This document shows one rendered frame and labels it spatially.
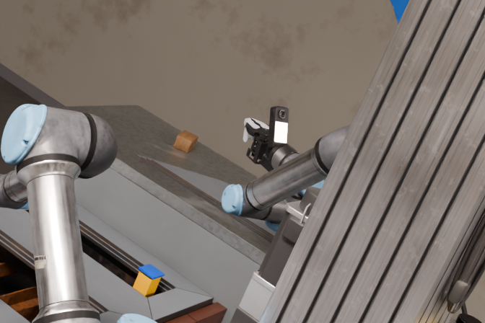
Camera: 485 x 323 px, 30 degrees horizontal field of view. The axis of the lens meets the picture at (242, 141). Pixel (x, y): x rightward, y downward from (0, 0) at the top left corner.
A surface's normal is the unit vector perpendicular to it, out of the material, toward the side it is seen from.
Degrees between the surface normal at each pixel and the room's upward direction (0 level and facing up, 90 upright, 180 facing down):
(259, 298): 90
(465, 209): 90
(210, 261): 90
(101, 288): 0
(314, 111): 90
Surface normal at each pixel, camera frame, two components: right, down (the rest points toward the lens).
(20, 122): -0.76, -0.25
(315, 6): -0.53, 0.02
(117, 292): 0.38, -0.89
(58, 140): 0.58, -0.43
